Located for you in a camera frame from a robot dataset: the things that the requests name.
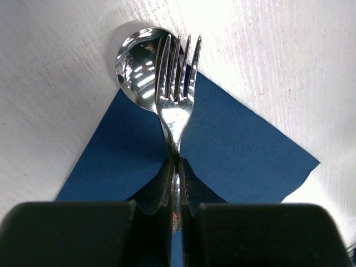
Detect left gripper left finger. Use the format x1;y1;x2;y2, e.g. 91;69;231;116
1;160;174;266

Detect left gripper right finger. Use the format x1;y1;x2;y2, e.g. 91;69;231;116
179;159;352;266

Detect blue paper napkin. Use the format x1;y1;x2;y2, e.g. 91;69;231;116
57;74;319;203

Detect silver fork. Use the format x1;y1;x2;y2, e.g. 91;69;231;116
156;34;202;232

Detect wooden handle spoon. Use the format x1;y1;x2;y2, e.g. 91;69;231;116
115;27;181;167

